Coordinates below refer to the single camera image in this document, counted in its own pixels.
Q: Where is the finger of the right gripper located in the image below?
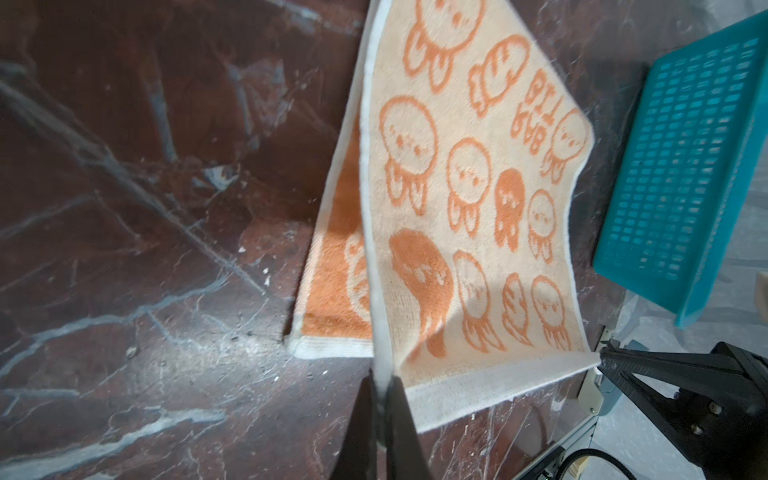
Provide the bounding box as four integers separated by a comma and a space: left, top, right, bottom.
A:
599, 341, 767, 468

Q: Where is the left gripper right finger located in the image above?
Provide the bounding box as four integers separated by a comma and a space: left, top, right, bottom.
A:
383, 377, 432, 480

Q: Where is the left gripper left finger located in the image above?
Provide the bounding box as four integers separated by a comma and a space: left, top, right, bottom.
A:
329, 373, 378, 480

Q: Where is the teal perforated plastic basket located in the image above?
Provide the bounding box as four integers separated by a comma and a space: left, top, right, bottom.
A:
593, 13, 767, 328

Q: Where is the orange patterned towel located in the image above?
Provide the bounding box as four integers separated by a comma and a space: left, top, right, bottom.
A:
287, 1, 598, 432

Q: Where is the right black cable conduit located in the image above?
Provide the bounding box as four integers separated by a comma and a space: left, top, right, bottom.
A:
551, 447, 638, 480

